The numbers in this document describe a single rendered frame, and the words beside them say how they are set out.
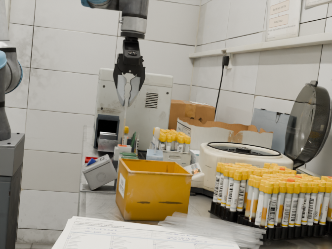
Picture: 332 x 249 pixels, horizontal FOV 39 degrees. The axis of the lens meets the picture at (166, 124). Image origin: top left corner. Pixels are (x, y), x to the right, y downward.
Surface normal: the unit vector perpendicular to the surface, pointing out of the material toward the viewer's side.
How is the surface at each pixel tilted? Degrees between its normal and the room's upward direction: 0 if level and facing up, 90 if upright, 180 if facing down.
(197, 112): 89
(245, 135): 93
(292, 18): 94
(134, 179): 90
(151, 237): 1
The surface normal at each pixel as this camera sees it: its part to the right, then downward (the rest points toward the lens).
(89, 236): 0.11, -0.99
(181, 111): 0.05, 0.05
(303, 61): -0.98, -0.09
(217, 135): 0.20, 0.20
